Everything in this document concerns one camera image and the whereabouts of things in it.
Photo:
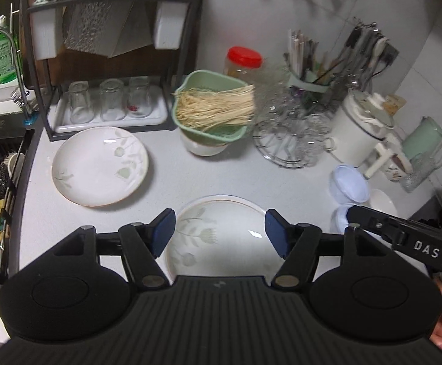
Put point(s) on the green dish soap bottle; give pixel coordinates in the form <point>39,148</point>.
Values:
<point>2,57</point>

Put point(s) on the textured glass mug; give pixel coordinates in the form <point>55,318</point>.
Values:
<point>418,175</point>

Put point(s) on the bundle of chopsticks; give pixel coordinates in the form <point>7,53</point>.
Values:
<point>300,51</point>

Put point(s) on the textured metal board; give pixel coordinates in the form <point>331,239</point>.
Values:
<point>99,26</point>

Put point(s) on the mint green electric kettle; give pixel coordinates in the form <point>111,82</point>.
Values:
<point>422,140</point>

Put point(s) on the white ceramic bowl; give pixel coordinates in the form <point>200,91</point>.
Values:
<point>205,149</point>

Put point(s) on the glass pot lid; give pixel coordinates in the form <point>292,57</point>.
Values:
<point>369,111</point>

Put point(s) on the clear drinking glass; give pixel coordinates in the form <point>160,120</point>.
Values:
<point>140,97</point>
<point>80,102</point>
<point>112,100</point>

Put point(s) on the chrome faucet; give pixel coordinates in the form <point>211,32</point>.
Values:
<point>20,80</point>

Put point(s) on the white electric cooking pot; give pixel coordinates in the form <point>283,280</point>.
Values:
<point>350,138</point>

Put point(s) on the black wall socket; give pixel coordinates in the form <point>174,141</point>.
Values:
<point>391,55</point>

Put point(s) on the bunch of spoons and ladles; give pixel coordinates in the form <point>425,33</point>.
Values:
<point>361,49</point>

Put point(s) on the black induction cooktop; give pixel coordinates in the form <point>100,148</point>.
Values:
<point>432,225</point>

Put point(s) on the yellow packet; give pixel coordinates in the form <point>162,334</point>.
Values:
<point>394,102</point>

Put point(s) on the wooden cutting board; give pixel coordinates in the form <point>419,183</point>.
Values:
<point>148,65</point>

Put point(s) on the green colander basket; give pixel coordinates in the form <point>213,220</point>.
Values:
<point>205,79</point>

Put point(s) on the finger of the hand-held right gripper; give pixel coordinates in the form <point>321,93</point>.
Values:
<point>373,222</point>

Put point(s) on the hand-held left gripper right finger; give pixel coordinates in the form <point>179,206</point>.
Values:
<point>276,232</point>

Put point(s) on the white drip tray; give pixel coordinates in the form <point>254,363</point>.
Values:
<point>59,122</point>

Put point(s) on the white cutlery holder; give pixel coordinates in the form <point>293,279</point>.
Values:
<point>44,34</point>
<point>167,26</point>

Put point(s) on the red lid plastic jar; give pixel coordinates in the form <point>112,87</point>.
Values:
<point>243,57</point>

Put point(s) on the dry noodles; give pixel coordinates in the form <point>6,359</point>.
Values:
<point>213,106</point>

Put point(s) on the white leaf print plate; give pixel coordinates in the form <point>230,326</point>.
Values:
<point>221,235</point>
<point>91,167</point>

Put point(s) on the floral print bowl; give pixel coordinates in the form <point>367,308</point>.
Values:
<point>394,172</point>

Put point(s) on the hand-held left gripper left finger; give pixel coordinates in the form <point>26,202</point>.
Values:
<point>164,232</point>

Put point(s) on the cluster of glass cups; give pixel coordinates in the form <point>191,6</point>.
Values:
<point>281,99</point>

